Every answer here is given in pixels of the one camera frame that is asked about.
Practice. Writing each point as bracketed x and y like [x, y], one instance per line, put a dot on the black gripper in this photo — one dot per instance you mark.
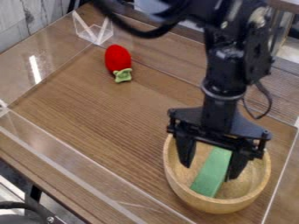
[216, 124]

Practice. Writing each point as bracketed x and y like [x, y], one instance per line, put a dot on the green stick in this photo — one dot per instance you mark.
[210, 175]

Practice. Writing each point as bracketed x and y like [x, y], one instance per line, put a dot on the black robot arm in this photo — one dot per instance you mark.
[234, 30]

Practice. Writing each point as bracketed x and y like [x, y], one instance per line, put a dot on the brown wooden bowl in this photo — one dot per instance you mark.
[236, 193]

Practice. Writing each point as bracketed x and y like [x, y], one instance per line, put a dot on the red plush strawberry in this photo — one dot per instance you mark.
[118, 63]

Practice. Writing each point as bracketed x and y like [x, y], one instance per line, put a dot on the metal table leg background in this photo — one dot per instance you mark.
[281, 21]

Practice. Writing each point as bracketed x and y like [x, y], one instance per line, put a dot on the clear acrylic tray wall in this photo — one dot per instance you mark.
[86, 188]

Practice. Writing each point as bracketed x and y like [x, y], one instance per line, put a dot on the clear acrylic corner bracket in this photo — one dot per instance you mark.
[96, 34]

